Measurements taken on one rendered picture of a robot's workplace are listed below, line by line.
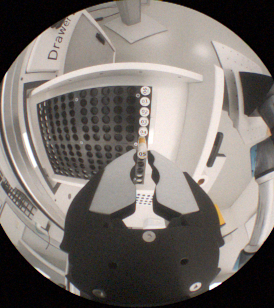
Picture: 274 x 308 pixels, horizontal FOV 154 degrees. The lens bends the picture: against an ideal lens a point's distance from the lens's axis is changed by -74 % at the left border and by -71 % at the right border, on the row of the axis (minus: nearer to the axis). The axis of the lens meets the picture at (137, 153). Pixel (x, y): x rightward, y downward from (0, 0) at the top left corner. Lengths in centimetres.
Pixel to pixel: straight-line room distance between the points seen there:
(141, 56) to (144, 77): 91
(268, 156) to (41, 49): 66
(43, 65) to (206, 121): 33
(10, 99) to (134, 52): 106
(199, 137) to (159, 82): 12
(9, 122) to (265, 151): 64
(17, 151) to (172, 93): 32
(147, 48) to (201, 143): 108
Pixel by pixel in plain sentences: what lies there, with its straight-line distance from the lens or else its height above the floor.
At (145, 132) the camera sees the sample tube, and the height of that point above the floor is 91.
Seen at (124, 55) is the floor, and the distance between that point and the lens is 114.
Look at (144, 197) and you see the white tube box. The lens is 43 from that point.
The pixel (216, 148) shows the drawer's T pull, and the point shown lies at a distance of 21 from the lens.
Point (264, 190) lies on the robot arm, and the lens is 44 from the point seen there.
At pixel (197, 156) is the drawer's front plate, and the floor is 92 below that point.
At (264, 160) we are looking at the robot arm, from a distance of 43.
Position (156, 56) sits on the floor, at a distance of 114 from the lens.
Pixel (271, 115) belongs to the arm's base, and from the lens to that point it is 46.
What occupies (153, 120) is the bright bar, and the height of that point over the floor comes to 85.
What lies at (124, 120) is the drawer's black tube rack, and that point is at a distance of 16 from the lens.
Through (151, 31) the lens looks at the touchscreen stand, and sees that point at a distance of 127.
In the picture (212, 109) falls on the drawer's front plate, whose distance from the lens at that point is 16.
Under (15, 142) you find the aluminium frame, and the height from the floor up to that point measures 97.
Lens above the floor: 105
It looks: 59 degrees down
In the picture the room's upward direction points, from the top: 178 degrees counter-clockwise
